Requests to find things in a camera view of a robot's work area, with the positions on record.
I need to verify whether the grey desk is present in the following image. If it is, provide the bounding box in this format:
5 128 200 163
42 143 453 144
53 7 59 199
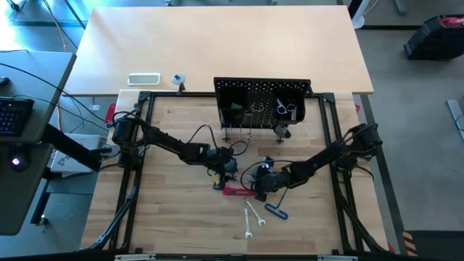
0 49 78 144

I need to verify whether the red plastic tool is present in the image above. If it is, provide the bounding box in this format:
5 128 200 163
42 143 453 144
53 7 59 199
439 16 464 29

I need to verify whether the white pedestal base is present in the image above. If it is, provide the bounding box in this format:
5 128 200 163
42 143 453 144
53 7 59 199
349 14 366 30

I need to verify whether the blue T-handle hex key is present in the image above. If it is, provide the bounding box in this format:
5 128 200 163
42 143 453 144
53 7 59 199
263 187 290 221

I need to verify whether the black aluminium frame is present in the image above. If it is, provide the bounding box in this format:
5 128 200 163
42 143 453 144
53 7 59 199
86 90 391 254

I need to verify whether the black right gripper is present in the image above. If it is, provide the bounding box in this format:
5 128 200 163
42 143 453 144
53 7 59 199
248 156 291 202

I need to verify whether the white box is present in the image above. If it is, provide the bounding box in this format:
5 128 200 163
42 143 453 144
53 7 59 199
50 133 104 174

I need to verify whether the black striped floor mat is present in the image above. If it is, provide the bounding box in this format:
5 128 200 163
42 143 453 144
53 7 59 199
402 230 464 261

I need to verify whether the black computer mouse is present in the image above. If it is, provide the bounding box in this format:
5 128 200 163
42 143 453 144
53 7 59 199
7 152 30 172

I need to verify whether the silver bracket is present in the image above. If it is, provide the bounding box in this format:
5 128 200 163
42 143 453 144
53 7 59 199
115 253 157 261
317 254 359 261

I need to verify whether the grey metal bar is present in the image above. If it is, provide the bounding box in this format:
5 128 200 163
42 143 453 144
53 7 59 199
447 99 464 141

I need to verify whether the black keyboard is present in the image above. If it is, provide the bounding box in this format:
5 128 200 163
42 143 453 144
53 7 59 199
0 96 36 138

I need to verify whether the black angled support bar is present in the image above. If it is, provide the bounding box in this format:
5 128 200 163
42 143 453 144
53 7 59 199
41 123 109 172

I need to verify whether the black peg board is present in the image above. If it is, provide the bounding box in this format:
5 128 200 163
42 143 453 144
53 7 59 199
213 77 312 146

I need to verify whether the red utility knife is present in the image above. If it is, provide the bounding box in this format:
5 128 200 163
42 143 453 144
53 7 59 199
221 186 257 197

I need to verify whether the beige table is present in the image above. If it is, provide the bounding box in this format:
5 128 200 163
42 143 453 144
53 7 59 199
64 5 375 96

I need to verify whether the black case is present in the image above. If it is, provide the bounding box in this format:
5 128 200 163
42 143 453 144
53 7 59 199
403 14 464 61

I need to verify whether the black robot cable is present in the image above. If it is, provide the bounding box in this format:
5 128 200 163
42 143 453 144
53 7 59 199
186 124 249 157
239 159 291 193

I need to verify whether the white rectangular tray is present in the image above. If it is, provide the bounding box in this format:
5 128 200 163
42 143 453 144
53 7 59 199
127 72 162 86

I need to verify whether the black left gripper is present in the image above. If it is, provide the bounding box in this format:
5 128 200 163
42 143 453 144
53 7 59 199
206 146 249 191

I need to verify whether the black peg board bin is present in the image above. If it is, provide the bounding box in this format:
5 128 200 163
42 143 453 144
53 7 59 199
219 92 251 126
275 90 309 126

